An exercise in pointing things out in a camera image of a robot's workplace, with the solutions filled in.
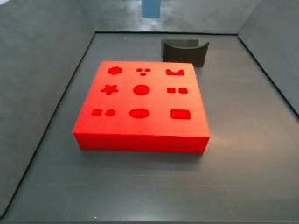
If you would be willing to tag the dark grey arch holder block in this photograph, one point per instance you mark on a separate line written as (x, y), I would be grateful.
(185, 50)

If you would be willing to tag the red foam shape-sorting block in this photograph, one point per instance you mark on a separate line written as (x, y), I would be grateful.
(143, 107)

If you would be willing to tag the blue tape strip on wall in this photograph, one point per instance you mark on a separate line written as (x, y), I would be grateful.
(152, 8)

